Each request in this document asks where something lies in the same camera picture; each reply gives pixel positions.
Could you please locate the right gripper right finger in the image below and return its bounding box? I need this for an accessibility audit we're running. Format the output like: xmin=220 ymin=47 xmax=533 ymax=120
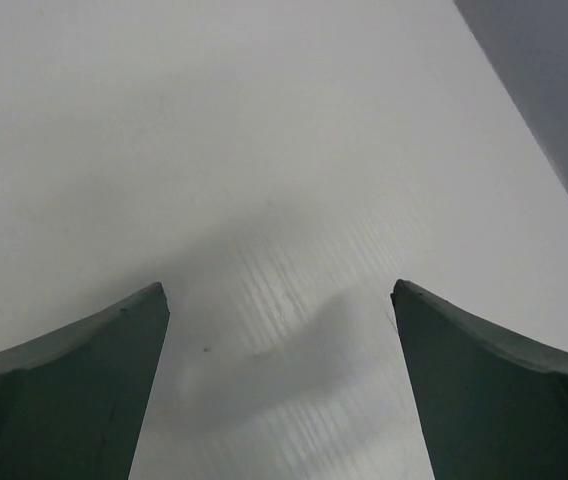
xmin=391 ymin=280 xmax=568 ymax=479

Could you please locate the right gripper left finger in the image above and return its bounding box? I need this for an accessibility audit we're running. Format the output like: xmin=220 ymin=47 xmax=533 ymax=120
xmin=0 ymin=282 xmax=170 ymax=479

